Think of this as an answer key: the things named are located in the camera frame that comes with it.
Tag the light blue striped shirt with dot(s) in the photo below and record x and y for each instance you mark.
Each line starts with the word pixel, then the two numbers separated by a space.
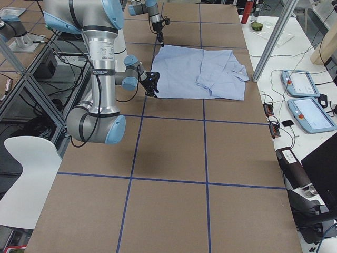
pixel 188 73

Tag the blue teach pendant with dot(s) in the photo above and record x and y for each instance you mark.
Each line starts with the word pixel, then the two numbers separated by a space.
pixel 298 83
pixel 310 115

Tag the near blue teach pendant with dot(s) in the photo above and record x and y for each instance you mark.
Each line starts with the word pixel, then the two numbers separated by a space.
pixel 310 115

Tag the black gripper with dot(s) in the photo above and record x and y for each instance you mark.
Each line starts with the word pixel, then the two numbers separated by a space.
pixel 157 27
pixel 146 81

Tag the far blue teach pendant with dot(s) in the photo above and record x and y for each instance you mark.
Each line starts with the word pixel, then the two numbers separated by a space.
pixel 298 83

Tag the black labelled box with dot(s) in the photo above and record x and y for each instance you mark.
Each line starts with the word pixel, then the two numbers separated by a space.
pixel 292 168

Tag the white chair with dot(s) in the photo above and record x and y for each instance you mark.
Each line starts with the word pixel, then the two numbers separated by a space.
pixel 23 202

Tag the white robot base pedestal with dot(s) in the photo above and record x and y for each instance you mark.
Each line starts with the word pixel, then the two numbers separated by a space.
pixel 120 52

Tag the black monitor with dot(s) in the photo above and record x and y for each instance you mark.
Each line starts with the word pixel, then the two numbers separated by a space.
pixel 320 167

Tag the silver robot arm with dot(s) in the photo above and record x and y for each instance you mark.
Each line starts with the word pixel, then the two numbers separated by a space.
pixel 97 118
pixel 156 20

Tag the green cloth bundle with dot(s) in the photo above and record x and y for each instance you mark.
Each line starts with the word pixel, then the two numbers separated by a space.
pixel 257 26

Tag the aluminium frame post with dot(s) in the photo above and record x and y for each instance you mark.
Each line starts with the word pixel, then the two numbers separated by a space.
pixel 275 35

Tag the red bottle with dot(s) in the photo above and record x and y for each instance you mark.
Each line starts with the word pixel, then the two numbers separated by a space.
pixel 247 11

